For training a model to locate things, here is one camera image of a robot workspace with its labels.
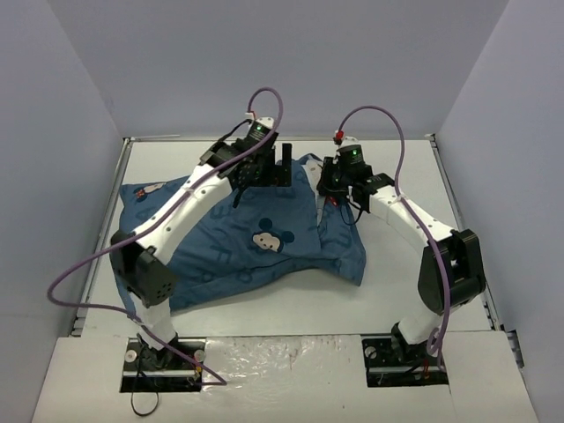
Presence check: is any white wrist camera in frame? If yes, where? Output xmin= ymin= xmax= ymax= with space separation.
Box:
xmin=245 ymin=112 xmax=276 ymax=130
xmin=333 ymin=130 xmax=359 ymax=150

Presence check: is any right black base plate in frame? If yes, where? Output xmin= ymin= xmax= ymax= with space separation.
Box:
xmin=361 ymin=336 xmax=449 ymax=388

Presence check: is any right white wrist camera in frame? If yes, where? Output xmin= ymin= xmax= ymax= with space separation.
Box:
xmin=333 ymin=130 xmax=359 ymax=150

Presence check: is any aluminium table edge rail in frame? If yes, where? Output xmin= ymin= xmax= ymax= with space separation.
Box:
xmin=70 ymin=137 xmax=132 ymax=338

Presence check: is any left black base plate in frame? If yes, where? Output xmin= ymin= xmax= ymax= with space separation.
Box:
xmin=120 ymin=338 xmax=205 ymax=393

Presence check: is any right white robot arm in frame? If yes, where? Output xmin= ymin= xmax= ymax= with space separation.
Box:
xmin=317 ymin=145 xmax=486 ymax=364

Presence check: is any blue cartoon print pillowcase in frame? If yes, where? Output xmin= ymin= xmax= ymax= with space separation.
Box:
xmin=119 ymin=152 xmax=367 ymax=315

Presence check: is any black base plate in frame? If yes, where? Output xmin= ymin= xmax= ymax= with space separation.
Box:
xmin=120 ymin=338 xmax=205 ymax=393
xmin=361 ymin=336 xmax=449 ymax=388

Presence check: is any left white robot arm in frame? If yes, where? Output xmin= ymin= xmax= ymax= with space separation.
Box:
xmin=110 ymin=117 xmax=292 ymax=368

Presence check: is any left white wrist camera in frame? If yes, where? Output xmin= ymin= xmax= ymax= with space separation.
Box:
xmin=245 ymin=112 xmax=276 ymax=130

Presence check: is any thin black cable loop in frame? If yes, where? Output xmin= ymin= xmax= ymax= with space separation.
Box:
xmin=130 ymin=374 xmax=160 ymax=417

